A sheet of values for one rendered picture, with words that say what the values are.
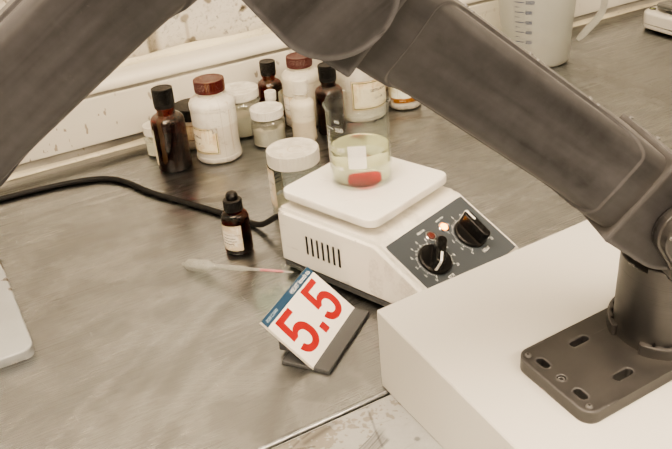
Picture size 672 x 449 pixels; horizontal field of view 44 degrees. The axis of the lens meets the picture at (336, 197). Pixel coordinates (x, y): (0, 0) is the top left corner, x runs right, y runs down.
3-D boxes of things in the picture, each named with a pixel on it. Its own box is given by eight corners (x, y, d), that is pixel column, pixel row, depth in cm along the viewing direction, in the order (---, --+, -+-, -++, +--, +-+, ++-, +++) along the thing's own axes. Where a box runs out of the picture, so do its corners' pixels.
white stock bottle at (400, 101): (386, 101, 124) (382, 45, 120) (417, 97, 124) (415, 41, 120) (392, 112, 120) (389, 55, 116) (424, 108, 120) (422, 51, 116)
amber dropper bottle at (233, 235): (240, 239, 90) (231, 181, 87) (259, 247, 89) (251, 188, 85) (219, 250, 89) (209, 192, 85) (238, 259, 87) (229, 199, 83)
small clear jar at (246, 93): (261, 121, 121) (255, 78, 118) (266, 136, 116) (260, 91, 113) (222, 127, 120) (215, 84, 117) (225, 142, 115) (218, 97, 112)
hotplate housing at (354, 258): (522, 270, 80) (523, 197, 77) (442, 338, 72) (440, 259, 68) (349, 210, 94) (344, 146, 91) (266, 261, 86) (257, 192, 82)
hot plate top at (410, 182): (451, 180, 81) (451, 172, 81) (373, 231, 74) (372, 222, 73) (358, 153, 89) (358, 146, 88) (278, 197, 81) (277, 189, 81)
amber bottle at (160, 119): (199, 162, 110) (185, 83, 105) (178, 175, 106) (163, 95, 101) (173, 157, 112) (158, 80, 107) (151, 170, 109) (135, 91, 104)
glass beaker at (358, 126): (408, 181, 81) (404, 99, 77) (356, 203, 78) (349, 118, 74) (364, 160, 86) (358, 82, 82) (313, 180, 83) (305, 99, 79)
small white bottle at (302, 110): (317, 143, 112) (311, 82, 108) (292, 145, 112) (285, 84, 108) (318, 133, 115) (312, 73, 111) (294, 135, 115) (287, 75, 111)
